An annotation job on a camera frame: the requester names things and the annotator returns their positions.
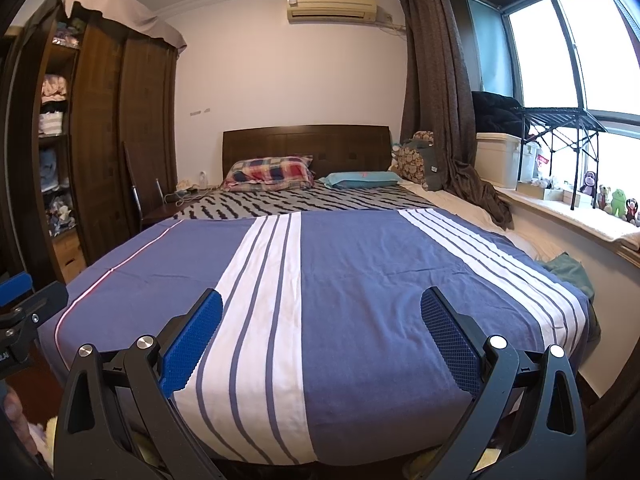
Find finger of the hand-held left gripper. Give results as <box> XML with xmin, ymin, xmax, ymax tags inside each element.
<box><xmin>0</xmin><ymin>272</ymin><xmax>34</xmax><ymax>312</ymax></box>
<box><xmin>0</xmin><ymin>282</ymin><xmax>69</xmax><ymax>333</ymax></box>

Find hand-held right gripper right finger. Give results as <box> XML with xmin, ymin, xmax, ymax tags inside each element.
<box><xmin>420</xmin><ymin>286</ymin><xmax>587</xmax><ymax>480</ymax></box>

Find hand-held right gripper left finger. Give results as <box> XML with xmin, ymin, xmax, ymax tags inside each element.
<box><xmin>52</xmin><ymin>288</ymin><xmax>224</xmax><ymax>480</ymax></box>

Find person's left hand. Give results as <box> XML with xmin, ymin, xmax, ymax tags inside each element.
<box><xmin>0</xmin><ymin>391</ymin><xmax>40</xmax><ymax>457</ymax></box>

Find blue white striped blanket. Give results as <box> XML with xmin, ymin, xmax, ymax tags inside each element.
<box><xmin>37</xmin><ymin>208</ymin><xmax>601</xmax><ymax>466</ymax></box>

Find blue folded clothes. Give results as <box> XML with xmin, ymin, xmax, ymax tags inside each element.
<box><xmin>40</xmin><ymin>147</ymin><xmax>63</xmax><ymax>193</ymax></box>

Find green cloth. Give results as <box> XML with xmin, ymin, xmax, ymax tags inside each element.
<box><xmin>542</xmin><ymin>255</ymin><xmax>596</xmax><ymax>306</ymax></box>

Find dark folding chair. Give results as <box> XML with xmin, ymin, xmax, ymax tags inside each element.
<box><xmin>122</xmin><ymin>141</ymin><xmax>168</xmax><ymax>231</ymax></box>

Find dark wooden wardrobe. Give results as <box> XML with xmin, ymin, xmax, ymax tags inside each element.
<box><xmin>30</xmin><ymin>0</ymin><xmax>181</xmax><ymax>281</ymax></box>

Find white striped folded clothes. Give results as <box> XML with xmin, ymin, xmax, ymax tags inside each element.
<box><xmin>39</xmin><ymin>112</ymin><xmax>65</xmax><ymax>136</ymax></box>

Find cardboard boxes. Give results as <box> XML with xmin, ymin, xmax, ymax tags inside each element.
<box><xmin>517</xmin><ymin>180</ymin><xmax>583</xmax><ymax>208</ymax></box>

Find circle patterned cushion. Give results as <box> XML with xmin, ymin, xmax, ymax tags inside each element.
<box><xmin>390</xmin><ymin>131</ymin><xmax>446</xmax><ymax>192</ymax></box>

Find grey black patterned blanket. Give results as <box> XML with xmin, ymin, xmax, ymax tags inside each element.
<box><xmin>172</xmin><ymin>182</ymin><xmax>441</xmax><ymax>222</ymax></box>

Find teal pillow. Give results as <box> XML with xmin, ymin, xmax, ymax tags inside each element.
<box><xmin>317</xmin><ymin>170</ymin><xmax>408</xmax><ymax>191</ymax></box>

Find plaid pillow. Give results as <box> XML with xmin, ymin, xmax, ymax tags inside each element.
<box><xmin>222</xmin><ymin>155</ymin><xmax>316</xmax><ymax>192</ymax></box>

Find white storage box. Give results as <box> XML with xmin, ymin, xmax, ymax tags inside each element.
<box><xmin>475</xmin><ymin>132</ymin><xmax>523</xmax><ymax>190</ymax></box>

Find clear box with red label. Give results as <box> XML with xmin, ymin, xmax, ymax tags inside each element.
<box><xmin>520</xmin><ymin>140</ymin><xmax>551</xmax><ymax>183</ymax></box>

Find pink white folded clothes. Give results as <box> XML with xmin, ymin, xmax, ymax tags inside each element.
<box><xmin>42</xmin><ymin>75</ymin><xmax>70</xmax><ymax>98</ymax></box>

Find dark wooden headboard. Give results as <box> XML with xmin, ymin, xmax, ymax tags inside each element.
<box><xmin>222</xmin><ymin>125</ymin><xmax>392</xmax><ymax>188</ymax></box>

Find black jacket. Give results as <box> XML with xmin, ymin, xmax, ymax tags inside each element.
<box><xmin>471</xmin><ymin>91</ymin><xmax>531</xmax><ymax>136</ymax></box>

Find black folding rack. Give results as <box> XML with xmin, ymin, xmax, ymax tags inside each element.
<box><xmin>520</xmin><ymin>106</ymin><xmax>608</xmax><ymax>210</ymax></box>

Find brown curtain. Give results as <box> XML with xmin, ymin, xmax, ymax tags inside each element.
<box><xmin>396</xmin><ymin>0</ymin><xmax>513</xmax><ymax>231</ymax></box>

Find grey roller blind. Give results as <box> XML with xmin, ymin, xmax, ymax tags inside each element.
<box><xmin>466</xmin><ymin>0</ymin><xmax>511</xmax><ymax>96</ymax></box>

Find window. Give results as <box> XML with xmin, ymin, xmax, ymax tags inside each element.
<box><xmin>505</xmin><ymin>0</ymin><xmax>640</xmax><ymax>196</ymax></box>

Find white cloth over wardrobe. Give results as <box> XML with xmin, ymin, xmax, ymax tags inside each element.
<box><xmin>57</xmin><ymin>0</ymin><xmax>188</xmax><ymax>53</ymax></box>

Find white charger cables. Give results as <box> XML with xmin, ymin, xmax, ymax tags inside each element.
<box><xmin>167</xmin><ymin>170</ymin><xmax>221</xmax><ymax>206</ymax></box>

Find cream wall air conditioner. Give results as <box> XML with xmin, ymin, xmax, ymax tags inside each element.
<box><xmin>286</xmin><ymin>0</ymin><xmax>378</xmax><ymax>23</ymax></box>

